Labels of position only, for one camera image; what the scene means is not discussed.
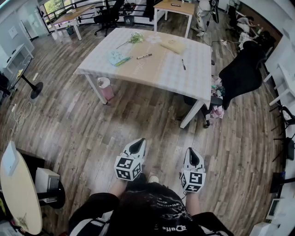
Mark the black tripod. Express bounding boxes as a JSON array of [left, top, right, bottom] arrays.
[[269, 105, 295, 162]]

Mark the long wood-top desk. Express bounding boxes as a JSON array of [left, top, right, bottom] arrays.
[[52, 4, 97, 41]]

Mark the round black bar table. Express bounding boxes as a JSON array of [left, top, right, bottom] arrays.
[[0, 55, 44, 100]]

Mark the white flat box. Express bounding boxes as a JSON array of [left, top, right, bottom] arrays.
[[2, 142, 20, 177]]

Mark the person's black printed shirt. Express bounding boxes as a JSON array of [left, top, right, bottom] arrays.
[[68, 177, 233, 236]]

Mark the black cabinet box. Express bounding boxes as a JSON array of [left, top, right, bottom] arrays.
[[16, 148, 46, 176]]

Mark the white desk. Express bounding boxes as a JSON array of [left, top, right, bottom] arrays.
[[262, 62, 295, 106]]

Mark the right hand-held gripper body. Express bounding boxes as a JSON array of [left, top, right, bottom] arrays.
[[180, 165, 207, 193]]

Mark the light blue pencil pouch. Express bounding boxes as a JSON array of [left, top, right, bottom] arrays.
[[108, 49, 132, 67]]

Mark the white floor cable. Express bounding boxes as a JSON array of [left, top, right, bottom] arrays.
[[9, 101, 33, 139]]

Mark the person's right forearm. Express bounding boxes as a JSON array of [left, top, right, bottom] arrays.
[[185, 192, 201, 216]]

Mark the beige hardcover book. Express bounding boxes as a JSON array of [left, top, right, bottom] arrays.
[[159, 39, 187, 55]]

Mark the black metal railing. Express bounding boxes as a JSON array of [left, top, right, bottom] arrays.
[[42, 0, 157, 26]]

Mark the black round stool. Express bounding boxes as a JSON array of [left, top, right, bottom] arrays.
[[36, 179, 66, 209]]

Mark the round wooden table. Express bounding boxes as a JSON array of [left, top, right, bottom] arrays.
[[0, 140, 43, 236]]

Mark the white shelf unit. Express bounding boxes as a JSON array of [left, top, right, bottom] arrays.
[[3, 43, 35, 74]]

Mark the small wood-top desk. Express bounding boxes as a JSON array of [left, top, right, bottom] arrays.
[[153, 0, 196, 39]]

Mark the artificial white flower bouquet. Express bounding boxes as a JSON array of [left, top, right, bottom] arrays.
[[116, 32, 145, 49]]

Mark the table with checkered cloth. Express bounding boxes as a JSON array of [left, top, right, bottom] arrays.
[[73, 27, 214, 109]]

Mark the white table frame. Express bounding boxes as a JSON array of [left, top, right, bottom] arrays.
[[84, 73, 206, 129]]

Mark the person's left forearm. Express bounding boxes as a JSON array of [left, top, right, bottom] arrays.
[[108, 178, 130, 200]]

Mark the white perforated box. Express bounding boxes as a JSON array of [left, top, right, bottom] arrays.
[[34, 167, 60, 203]]

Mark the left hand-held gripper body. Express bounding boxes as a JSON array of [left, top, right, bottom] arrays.
[[114, 151, 146, 182]]

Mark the white wall board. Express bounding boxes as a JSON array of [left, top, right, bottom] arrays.
[[8, 25, 18, 39]]

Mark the pile of colourful fabric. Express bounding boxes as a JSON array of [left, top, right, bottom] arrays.
[[205, 75, 226, 120]]

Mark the black headrest office chair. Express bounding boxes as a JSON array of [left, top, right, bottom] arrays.
[[202, 40, 268, 129]]

